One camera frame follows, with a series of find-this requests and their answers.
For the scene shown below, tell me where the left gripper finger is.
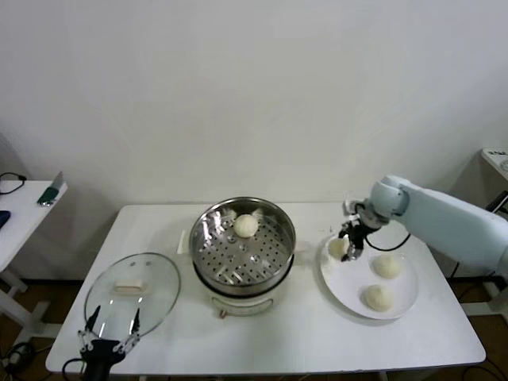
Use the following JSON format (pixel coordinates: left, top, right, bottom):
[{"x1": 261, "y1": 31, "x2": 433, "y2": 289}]
[
  {"x1": 77, "y1": 305, "x2": 101, "y2": 354},
  {"x1": 112, "y1": 308, "x2": 141, "y2": 356}
]

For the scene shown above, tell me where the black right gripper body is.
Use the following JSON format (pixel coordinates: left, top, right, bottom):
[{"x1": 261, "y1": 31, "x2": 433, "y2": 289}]
[{"x1": 348, "y1": 216, "x2": 376, "y2": 252}]

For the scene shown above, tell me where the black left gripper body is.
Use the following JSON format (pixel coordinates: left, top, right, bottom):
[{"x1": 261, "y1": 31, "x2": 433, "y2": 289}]
[{"x1": 83, "y1": 339, "x2": 125, "y2": 381}]

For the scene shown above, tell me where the white steamed baozi bun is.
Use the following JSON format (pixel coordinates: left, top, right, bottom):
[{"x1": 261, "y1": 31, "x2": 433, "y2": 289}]
[
  {"x1": 360, "y1": 284, "x2": 394, "y2": 312},
  {"x1": 328, "y1": 237, "x2": 350, "y2": 261},
  {"x1": 233, "y1": 214, "x2": 259, "y2": 238},
  {"x1": 371, "y1": 255, "x2": 404, "y2": 279}
]

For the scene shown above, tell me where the glass lid with white handle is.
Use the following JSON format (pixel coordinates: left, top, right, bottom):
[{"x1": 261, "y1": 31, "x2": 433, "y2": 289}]
[{"x1": 84, "y1": 252, "x2": 183, "y2": 342}]

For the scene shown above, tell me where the perforated steel steamer basket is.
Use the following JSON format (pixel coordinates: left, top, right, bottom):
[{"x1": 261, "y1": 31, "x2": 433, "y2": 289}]
[{"x1": 189, "y1": 196, "x2": 298, "y2": 289}]

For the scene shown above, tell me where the white round plate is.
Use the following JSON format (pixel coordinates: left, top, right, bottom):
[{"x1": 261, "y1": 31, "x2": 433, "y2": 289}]
[{"x1": 319, "y1": 232, "x2": 421, "y2": 321}]

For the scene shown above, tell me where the white side table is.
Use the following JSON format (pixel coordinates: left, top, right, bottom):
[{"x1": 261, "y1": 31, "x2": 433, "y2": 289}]
[
  {"x1": 0, "y1": 180, "x2": 69, "y2": 346},
  {"x1": 479, "y1": 148, "x2": 508, "y2": 317}
]

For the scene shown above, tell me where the black power adapter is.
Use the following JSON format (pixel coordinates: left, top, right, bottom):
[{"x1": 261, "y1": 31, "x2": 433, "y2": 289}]
[{"x1": 486, "y1": 190, "x2": 508, "y2": 214}]

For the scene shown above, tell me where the white printed box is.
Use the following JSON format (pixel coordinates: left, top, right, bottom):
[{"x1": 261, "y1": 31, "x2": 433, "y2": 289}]
[{"x1": 482, "y1": 148, "x2": 508, "y2": 172}]

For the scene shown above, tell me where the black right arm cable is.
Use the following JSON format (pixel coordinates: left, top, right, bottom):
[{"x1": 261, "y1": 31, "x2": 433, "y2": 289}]
[{"x1": 364, "y1": 232, "x2": 412, "y2": 252}]

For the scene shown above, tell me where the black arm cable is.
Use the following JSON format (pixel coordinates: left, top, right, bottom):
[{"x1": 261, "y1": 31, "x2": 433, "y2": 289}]
[
  {"x1": 364, "y1": 232, "x2": 412, "y2": 252},
  {"x1": 62, "y1": 356, "x2": 87, "y2": 381}
]

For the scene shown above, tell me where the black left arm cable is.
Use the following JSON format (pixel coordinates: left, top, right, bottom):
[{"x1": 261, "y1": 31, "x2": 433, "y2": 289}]
[{"x1": 62, "y1": 356, "x2": 87, "y2": 381}]

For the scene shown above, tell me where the black cable bundle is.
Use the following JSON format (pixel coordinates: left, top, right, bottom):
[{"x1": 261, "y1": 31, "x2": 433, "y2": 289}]
[{"x1": 0, "y1": 341, "x2": 40, "y2": 376}]

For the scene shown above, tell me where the green handled silver tool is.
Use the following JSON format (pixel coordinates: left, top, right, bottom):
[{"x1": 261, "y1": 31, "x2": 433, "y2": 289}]
[{"x1": 37, "y1": 171, "x2": 67, "y2": 208}]

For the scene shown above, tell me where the thin black looped cable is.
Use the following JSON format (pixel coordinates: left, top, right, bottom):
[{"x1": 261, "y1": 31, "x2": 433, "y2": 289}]
[{"x1": 0, "y1": 171, "x2": 28, "y2": 195}]

